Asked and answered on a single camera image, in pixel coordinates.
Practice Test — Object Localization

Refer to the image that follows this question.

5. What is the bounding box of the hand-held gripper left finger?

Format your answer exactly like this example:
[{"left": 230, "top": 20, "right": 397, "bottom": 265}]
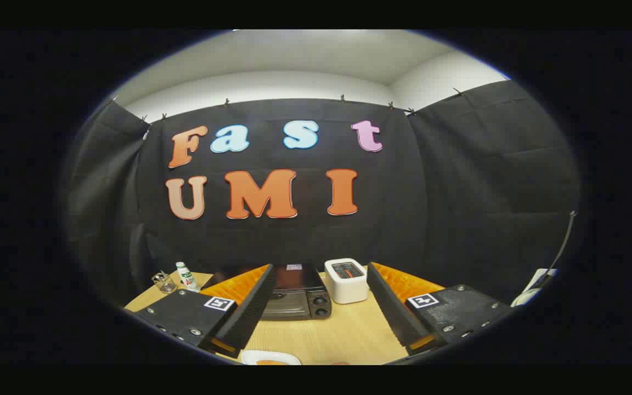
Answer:
[{"left": 124, "top": 263, "right": 277, "bottom": 360}]

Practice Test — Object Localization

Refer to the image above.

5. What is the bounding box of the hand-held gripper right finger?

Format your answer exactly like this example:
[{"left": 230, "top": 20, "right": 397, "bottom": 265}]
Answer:
[{"left": 366, "top": 262, "right": 514, "bottom": 356}]

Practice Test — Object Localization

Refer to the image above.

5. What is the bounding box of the black toaster oven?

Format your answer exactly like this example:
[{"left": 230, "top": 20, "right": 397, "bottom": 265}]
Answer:
[{"left": 209, "top": 263, "right": 332, "bottom": 321}]

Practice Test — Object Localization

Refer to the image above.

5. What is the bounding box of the white bread toaster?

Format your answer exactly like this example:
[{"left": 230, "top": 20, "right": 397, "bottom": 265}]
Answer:
[{"left": 324, "top": 258, "right": 370, "bottom": 304}]

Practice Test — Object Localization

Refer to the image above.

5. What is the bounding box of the white square plate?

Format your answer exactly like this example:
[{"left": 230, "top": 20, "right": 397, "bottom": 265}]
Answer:
[{"left": 240, "top": 350, "right": 302, "bottom": 365}]

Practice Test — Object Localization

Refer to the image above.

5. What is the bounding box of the white bottle green label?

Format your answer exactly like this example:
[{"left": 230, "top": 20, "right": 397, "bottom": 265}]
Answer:
[{"left": 176, "top": 262, "right": 200, "bottom": 292}]

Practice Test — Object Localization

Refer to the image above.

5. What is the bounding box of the black backdrop cloth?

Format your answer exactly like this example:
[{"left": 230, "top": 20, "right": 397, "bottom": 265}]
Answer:
[{"left": 61, "top": 80, "right": 583, "bottom": 308}]

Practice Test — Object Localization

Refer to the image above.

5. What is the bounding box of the white box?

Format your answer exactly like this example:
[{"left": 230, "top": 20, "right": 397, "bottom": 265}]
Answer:
[{"left": 511, "top": 268, "right": 558, "bottom": 307}]

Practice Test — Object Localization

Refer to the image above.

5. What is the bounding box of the small wire holder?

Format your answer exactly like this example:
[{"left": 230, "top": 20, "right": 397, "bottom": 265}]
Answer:
[{"left": 151, "top": 270, "right": 177, "bottom": 294}]

